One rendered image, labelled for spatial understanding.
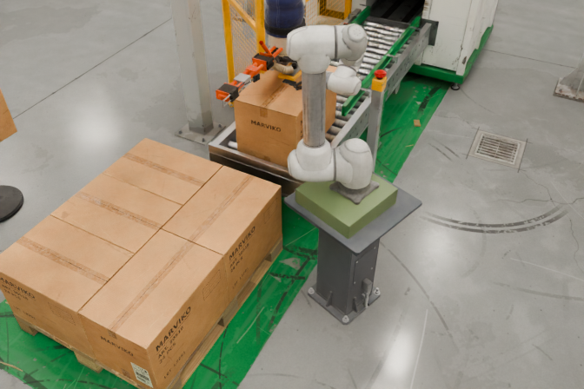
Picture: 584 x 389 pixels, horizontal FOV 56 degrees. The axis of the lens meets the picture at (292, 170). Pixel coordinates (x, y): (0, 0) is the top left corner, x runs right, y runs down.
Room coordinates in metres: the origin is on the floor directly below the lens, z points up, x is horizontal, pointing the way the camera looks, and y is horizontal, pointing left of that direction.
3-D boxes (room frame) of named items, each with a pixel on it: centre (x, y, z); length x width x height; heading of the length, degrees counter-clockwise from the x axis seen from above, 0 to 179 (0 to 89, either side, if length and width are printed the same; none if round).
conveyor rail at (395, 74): (3.39, -0.64, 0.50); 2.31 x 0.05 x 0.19; 152
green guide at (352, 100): (3.73, -0.75, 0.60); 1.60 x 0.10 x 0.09; 152
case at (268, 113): (2.82, 0.02, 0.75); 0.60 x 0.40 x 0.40; 154
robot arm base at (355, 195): (2.02, -0.32, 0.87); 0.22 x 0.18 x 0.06; 137
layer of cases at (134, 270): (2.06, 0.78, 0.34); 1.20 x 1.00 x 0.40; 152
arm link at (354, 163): (2.00, -0.29, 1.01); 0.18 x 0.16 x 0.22; 92
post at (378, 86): (2.79, -0.51, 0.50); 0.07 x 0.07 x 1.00; 62
